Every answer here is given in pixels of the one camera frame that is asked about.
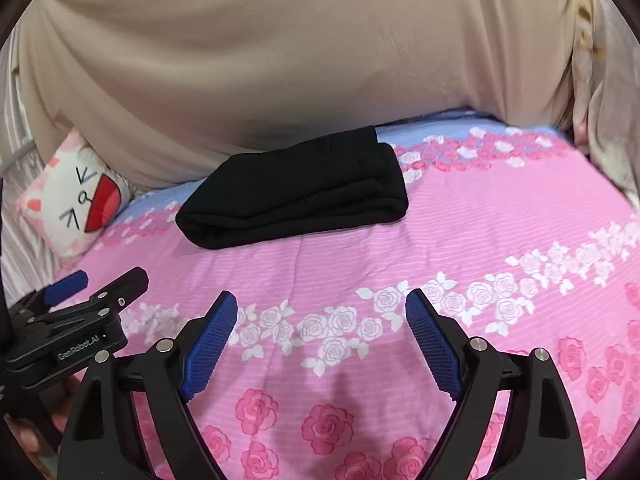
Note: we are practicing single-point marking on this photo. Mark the person's left hand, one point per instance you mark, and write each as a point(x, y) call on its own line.
point(30, 440)

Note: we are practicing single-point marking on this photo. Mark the beige duvet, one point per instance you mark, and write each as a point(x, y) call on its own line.
point(275, 60)

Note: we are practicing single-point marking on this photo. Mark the pink floral bedsheet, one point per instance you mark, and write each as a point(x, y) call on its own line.
point(425, 240)

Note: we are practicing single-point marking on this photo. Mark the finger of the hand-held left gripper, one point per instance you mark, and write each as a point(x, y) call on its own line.
point(122, 287)
point(67, 283)

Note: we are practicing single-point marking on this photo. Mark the grey floral plush blanket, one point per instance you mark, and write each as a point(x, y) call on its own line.
point(610, 85)

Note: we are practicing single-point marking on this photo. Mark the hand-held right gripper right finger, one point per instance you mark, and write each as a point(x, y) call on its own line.
point(432, 345)

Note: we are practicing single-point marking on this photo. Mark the white cartoon face pillow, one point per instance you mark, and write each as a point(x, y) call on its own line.
point(75, 195)

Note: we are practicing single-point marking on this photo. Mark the white striped cloth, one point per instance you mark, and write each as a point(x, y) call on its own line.
point(25, 240)

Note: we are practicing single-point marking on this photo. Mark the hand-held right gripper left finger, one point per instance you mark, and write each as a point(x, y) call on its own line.
point(210, 345)

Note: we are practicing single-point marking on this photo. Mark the black pants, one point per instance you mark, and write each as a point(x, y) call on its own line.
point(295, 195)

